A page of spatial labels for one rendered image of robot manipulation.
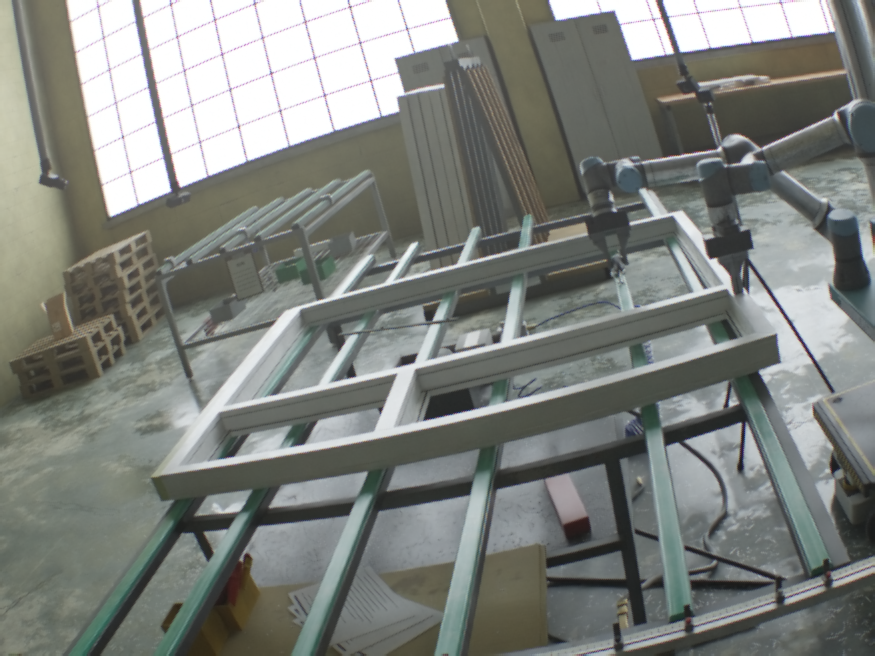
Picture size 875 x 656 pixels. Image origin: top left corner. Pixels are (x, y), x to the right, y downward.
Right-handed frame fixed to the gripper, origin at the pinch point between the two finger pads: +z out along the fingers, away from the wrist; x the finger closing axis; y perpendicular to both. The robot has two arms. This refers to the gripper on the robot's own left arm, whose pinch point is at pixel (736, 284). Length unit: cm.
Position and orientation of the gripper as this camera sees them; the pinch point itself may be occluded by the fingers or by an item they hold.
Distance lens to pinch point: 227.7
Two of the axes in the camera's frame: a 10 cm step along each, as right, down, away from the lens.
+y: 0.9, -2.7, 9.6
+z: 2.7, 9.3, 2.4
